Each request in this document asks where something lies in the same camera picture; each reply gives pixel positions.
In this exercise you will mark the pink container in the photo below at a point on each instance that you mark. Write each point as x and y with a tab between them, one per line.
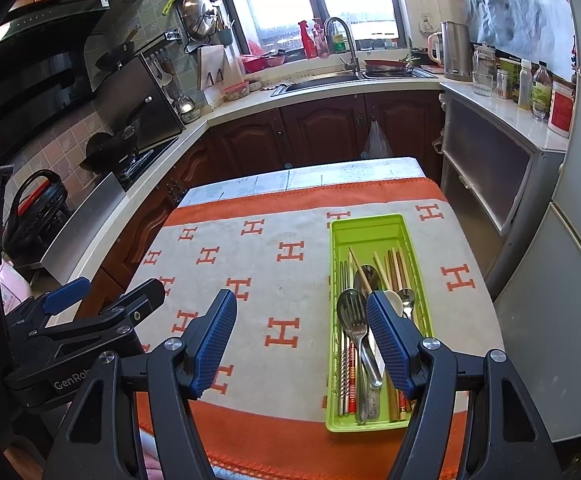
13	287

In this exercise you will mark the steel splash panel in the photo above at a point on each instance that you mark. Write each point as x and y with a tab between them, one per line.
163	110

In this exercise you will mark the red label container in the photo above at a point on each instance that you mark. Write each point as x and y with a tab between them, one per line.
560	110

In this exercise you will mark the small steel spoon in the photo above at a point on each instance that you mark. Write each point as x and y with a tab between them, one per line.
406	296

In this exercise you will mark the gas stove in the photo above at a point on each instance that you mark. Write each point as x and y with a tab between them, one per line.
143	160

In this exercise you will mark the green plastic utensil tray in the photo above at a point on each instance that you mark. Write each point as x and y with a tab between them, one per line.
370	232

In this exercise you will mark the hanging plastic bag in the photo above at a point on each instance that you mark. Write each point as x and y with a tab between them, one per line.
378	140

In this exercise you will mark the steel ladle spoon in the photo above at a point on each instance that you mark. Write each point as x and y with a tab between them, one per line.
344	305

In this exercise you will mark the black range hood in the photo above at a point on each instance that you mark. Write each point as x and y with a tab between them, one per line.
35	60

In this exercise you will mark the clear food container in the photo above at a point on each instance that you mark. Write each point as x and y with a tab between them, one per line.
235	91

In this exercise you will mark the orange patterned table cloth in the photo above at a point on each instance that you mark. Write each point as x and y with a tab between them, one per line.
260	285

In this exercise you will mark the red plastic basin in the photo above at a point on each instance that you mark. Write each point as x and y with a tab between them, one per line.
254	62

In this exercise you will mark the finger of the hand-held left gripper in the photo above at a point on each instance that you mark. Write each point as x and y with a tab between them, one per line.
65	292
120	310

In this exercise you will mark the hanging steel pan lid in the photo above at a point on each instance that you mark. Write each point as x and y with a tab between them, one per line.
198	15

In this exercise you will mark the glass pitcher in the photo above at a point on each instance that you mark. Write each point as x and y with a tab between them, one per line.
483	72

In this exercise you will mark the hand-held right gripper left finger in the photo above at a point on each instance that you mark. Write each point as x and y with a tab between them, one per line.
215	340

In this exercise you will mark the brown bamboo chopstick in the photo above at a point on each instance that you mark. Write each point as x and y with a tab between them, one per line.
395	267
379	270

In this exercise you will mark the steel sink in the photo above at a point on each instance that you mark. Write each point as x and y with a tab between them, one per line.
320	82

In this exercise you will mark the silver wall poster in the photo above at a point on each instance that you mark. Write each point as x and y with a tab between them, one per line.
510	5

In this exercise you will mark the white cutting board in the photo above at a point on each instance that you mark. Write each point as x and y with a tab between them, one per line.
210	67

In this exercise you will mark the black hanging wok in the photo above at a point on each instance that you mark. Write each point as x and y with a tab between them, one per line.
113	55

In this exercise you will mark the wooden chopsticks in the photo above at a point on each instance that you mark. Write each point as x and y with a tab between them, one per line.
360	317

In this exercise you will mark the steel electric kettle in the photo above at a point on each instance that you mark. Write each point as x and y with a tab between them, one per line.
456	50

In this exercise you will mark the red spray bottle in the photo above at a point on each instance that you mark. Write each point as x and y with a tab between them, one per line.
309	40

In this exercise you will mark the red pan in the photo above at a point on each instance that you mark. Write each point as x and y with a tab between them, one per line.
385	65

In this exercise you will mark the large steel spoon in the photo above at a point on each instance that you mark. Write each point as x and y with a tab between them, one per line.
369	272

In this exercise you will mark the glass jar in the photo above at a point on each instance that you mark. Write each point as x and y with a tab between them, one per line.
503	84

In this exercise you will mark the green dish soap bottle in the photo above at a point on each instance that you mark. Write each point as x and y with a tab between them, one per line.
339	40

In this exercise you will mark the dark wooden base cabinets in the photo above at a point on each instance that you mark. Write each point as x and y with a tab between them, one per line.
320	130

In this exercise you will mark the pink kettle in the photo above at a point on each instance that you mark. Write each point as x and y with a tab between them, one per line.
434	47

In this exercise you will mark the clear bottle with green label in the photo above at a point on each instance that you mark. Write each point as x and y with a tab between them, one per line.
540	92

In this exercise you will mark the white ceramic spoon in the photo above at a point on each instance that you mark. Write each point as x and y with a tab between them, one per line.
394	301

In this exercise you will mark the pink soap bottle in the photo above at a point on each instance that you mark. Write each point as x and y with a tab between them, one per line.
322	40

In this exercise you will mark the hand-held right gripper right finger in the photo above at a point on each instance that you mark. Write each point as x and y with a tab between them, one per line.
388	345

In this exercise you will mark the black frying pan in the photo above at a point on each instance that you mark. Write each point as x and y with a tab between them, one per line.
108	150

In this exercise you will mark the grey refrigerator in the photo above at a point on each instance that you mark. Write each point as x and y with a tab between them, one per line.
560	320

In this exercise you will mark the white kitchen countertop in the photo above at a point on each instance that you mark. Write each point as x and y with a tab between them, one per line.
240	107

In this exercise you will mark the steel stove guard plate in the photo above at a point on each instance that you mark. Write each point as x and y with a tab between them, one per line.
80	230

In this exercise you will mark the metal chopstick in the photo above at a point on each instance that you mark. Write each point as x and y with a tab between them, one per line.
341	360
347	375

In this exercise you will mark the steel faucet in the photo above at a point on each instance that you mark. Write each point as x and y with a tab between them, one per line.
353	50

